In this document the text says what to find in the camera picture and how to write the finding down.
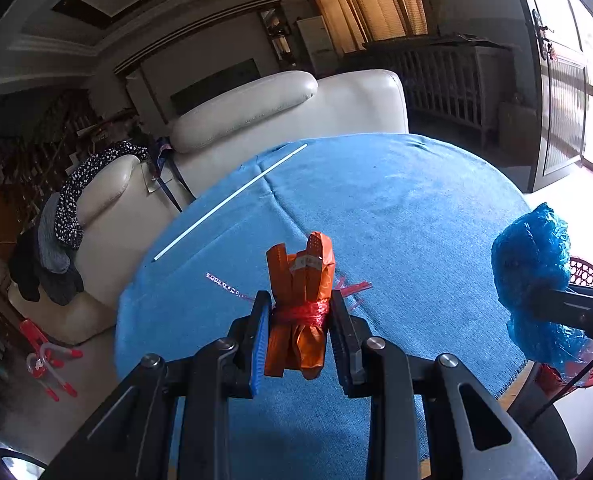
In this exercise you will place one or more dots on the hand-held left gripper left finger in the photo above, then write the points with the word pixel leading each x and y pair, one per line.
pixel 261 345

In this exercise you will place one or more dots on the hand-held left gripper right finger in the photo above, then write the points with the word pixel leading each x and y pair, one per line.
pixel 346 355

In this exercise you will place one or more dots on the red plastic basket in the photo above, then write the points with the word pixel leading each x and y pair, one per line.
pixel 584 272

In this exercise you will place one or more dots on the blue plastic bag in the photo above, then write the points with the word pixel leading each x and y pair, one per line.
pixel 531 260

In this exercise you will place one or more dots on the round wooden table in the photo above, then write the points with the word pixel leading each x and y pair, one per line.
pixel 515 385

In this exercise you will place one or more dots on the thin white straw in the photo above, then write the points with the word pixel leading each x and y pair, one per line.
pixel 226 200

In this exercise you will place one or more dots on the blue tablecloth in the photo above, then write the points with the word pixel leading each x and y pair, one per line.
pixel 401 210

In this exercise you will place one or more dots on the grey door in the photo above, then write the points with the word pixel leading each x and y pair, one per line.
pixel 561 110

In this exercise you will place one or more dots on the red and white toy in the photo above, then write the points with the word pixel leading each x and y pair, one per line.
pixel 41 340

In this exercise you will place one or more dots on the dark clothes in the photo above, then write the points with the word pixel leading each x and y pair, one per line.
pixel 51 270

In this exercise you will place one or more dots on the cream leather sofa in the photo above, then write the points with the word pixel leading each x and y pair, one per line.
pixel 276 110

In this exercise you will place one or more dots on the black white patterned cloth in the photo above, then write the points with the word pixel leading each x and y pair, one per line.
pixel 71 200

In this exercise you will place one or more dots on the white baby crib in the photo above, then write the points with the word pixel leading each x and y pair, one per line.
pixel 441 85

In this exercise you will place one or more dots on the white standing air conditioner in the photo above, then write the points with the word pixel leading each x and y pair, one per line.
pixel 316 40

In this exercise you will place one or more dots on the glass display cabinet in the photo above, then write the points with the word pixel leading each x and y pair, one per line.
pixel 276 30

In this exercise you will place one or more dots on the beige curtains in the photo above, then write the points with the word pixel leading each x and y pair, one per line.
pixel 376 0

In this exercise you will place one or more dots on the wall television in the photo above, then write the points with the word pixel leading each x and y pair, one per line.
pixel 216 85

